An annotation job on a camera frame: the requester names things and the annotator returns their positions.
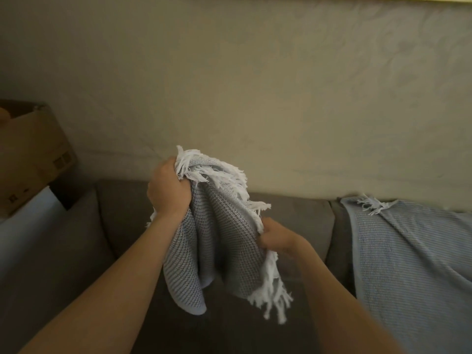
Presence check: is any person's left hand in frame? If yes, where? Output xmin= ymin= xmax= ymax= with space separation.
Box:
xmin=147 ymin=157 xmax=192 ymax=219

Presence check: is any person's right hand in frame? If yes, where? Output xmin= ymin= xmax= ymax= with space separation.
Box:
xmin=257 ymin=217 xmax=310 ymax=255

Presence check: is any blue fringed woven towel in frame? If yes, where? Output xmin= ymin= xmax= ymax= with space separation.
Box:
xmin=146 ymin=145 xmax=294 ymax=325

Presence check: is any person's left forearm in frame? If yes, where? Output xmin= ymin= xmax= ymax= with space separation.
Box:
xmin=18 ymin=207 xmax=189 ymax=354

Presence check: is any person's right forearm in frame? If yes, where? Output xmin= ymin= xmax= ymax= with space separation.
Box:
xmin=291 ymin=241 xmax=404 ymax=354

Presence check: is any grey fabric sofa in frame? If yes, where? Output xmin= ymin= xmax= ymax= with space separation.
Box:
xmin=0 ymin=178 xmax=358 ymax=354

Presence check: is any blue fringed woven blanket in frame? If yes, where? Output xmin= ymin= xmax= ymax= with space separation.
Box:
xmin=339 ymin=194 xmax=472 ymax=354

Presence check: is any brown cardboard box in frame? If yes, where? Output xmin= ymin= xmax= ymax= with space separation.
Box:
xmin=0 ymin=99 xmax=79 ymax=219

